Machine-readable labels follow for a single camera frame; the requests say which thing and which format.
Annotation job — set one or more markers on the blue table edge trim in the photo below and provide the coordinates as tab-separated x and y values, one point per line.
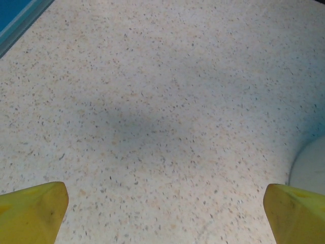
15	23

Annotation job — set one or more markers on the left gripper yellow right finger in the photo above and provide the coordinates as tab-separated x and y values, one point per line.
297	218

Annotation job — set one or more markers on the white round plastic bin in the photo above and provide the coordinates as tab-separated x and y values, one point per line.
309	167

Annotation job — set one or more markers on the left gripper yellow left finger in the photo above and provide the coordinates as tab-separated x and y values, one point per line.
30	216

